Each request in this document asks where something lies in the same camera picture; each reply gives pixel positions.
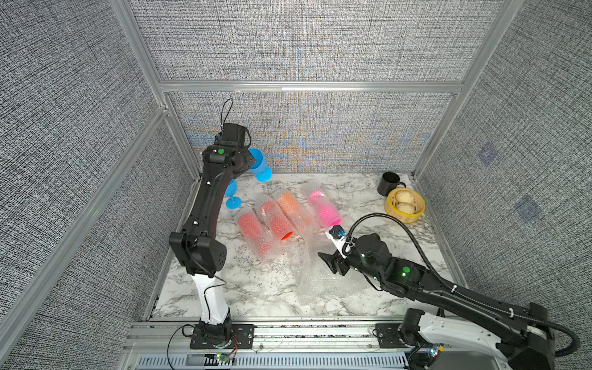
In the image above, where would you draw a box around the bubble wrap sheet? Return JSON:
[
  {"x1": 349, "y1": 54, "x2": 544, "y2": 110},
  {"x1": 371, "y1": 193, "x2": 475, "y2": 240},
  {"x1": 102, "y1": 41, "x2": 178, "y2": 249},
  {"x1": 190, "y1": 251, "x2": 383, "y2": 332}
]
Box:
[{"x1": 285, "y1": 233, "x2": 376, "y2": 306}]

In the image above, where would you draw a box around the blue wine glass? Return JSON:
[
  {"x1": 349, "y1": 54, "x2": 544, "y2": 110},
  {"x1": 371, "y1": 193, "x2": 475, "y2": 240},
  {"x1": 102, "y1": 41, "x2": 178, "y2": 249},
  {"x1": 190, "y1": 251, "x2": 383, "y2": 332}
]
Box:
[
  {"x1": 249, "y1": 148, "x2": 273, "y2": 183},
  {"x1": 225, "y1": 179, "x2": 242, "y2": 210}
]

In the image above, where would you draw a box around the pink wine glass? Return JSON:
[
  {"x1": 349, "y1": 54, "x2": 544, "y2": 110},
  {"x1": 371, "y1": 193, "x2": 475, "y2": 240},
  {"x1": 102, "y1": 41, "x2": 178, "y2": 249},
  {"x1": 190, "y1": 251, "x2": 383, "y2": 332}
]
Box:
[{"x1": 308, "y1": 189, "x2": 342, "y2": 228}]

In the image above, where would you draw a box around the red wine glass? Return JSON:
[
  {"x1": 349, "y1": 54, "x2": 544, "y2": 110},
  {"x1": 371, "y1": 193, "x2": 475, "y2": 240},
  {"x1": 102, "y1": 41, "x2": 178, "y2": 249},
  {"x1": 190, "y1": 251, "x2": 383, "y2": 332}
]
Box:
[{"x1": 259, "y1": 200, "x2": 295, "y2": 241}]

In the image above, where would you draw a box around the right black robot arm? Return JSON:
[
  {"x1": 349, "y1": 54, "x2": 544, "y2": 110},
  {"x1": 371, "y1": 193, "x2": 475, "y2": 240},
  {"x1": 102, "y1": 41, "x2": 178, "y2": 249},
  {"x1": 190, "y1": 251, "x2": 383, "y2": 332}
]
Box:
[{"x1": 319, "y1": 226, "x2": 581, "y2": 369}]

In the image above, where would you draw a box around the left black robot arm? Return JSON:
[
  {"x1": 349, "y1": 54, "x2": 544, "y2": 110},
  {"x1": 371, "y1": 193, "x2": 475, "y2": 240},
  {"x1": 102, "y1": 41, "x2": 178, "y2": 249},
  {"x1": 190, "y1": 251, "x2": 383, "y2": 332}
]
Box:
[{"x1": 169, "y1": 123, "x2": 255, "y2": 325}]

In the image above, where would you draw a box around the orange wrapped wine glass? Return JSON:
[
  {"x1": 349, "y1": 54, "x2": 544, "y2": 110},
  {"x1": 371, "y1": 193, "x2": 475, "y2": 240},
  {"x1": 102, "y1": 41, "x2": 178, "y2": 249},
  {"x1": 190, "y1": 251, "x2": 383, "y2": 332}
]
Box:
[{"x1": 276, "y1": 191, "x2": 318, "y2": 237}]

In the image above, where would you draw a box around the coral wrapped wine glass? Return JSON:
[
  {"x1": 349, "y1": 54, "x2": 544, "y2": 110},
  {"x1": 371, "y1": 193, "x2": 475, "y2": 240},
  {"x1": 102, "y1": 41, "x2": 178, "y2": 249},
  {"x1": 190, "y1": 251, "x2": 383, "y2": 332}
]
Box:
[{"x1": 236, "y1": 212, "x2": 279, "y2": 261}]

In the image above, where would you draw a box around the yellow bamboo steamer basket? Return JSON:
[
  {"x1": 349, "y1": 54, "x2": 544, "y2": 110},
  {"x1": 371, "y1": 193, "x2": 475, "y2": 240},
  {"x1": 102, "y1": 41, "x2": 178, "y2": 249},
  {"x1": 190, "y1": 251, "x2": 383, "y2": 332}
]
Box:
[{"x1": 384, "y1": 187, "x2": 426, "y2": 224}]

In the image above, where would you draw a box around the upper white bun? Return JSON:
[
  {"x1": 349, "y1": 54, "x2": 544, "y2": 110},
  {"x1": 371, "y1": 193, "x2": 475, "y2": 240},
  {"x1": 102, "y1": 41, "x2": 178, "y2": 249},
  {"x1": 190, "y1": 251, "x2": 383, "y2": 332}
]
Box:
[{"x1": 395, "y1": 190, "x2": 415, "y2": 205}]

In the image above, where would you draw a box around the black mug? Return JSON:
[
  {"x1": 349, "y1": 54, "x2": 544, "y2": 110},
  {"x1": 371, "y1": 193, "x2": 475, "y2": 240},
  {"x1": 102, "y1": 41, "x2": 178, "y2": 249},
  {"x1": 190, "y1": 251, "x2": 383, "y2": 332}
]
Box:
[{"x1": 377, "y1": 172, "x2": 407, "y2": 197}]

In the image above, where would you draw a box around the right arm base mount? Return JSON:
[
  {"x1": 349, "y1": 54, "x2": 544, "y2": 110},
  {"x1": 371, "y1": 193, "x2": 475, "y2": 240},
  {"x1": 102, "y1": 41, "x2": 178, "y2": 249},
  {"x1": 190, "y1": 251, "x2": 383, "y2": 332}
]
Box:
[{"x1": 371, "y1": 308, "x2": 428, "y2": 349}]

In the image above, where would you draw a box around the aluminium frame crossbar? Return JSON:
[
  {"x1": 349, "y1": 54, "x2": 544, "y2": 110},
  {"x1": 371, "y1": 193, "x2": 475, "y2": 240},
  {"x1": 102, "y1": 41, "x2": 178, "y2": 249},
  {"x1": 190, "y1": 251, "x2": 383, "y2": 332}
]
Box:
[{"x1": 157, "y1": 80, "x2": 464, "y2": 93}]

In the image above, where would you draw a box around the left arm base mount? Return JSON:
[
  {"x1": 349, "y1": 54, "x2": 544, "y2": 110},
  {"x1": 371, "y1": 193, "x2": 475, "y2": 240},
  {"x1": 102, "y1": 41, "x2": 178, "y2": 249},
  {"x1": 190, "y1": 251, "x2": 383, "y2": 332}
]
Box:
[{"x1": 190, "y1": 319, "x2": 255, "y2": 350}]

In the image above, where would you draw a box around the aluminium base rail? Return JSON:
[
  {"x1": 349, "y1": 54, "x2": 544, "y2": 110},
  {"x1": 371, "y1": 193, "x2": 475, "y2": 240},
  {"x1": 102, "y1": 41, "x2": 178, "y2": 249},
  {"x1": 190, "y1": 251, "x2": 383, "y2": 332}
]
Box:
[{"x1": 117, "y1": 317, "x2": 436, "y2": 369}]

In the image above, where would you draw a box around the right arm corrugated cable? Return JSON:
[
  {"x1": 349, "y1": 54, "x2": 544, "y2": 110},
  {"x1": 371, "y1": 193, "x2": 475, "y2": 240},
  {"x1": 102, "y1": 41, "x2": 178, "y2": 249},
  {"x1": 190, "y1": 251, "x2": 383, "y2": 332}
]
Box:
[{"x1": 346, "y1": 212, "x2": 581, "y2": 358}]

